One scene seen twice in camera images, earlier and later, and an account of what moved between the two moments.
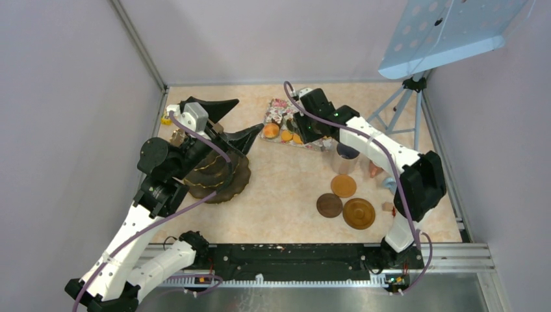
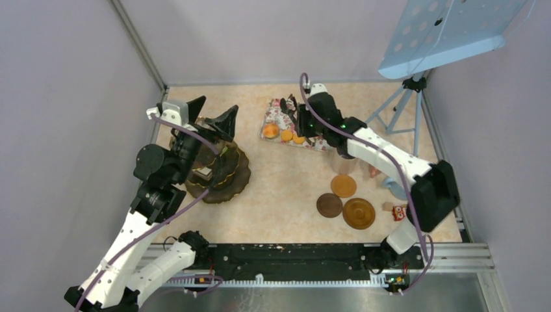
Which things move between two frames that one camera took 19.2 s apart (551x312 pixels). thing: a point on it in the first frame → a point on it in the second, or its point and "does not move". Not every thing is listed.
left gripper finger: [216, 110] → [194, 106]
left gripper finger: [243, 140] → [225, 123]
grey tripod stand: [418, 82] does not move
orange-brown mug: [374, 169] does not move
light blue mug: [390, 182] does not move
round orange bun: [271, 130] does not move
